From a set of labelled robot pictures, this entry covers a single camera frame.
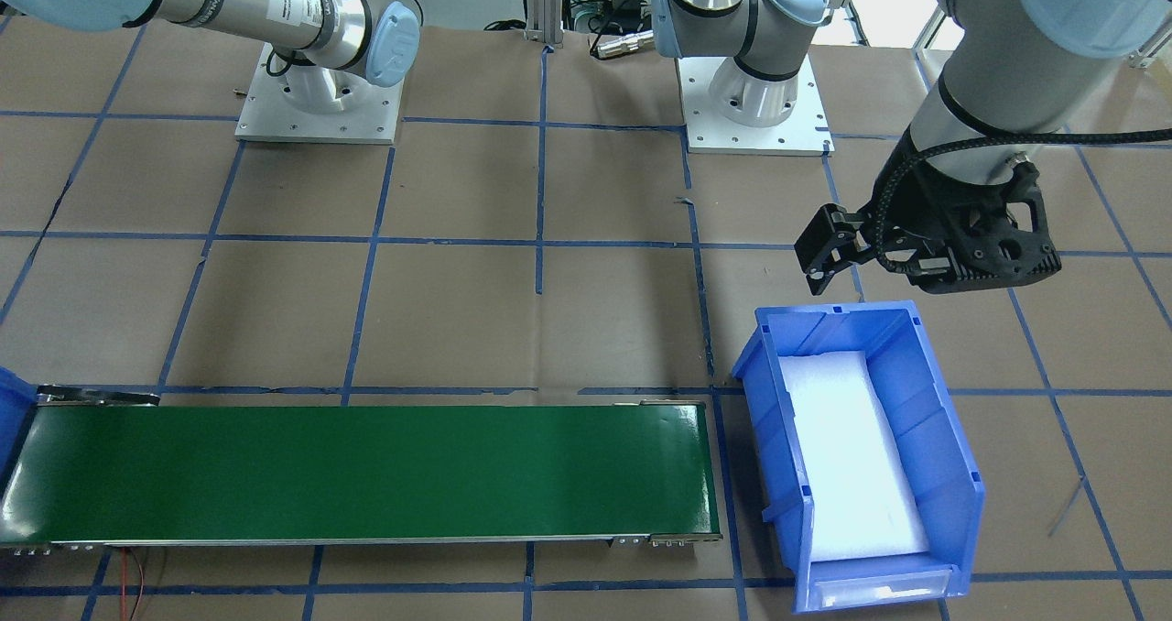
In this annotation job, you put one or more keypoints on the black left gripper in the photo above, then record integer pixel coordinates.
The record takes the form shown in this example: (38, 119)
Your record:
(906, 201)

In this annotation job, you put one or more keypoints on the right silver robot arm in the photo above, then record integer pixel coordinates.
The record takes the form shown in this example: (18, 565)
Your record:
(376, 40)

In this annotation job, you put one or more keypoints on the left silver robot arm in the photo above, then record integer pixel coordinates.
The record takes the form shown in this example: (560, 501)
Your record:
(1022, 67)

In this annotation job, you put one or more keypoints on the near blue plastic bin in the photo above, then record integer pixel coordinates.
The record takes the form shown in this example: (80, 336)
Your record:
(870, 482)

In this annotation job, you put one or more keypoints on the blue plastic bin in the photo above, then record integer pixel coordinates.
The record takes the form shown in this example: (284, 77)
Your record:
(18, 399)
(870, 482)

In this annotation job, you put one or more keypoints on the green conveyor belt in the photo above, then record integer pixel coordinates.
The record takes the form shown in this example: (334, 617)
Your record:
(157, 475)

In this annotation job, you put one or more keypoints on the far blue plastic bin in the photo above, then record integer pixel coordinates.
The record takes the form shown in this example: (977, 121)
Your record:
(18, 399)

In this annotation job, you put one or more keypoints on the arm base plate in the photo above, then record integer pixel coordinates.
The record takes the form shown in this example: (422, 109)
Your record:
(728, 112)
(311, 105)

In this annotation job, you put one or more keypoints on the aluminium frame post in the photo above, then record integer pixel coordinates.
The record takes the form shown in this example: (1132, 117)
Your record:
(543, 22)

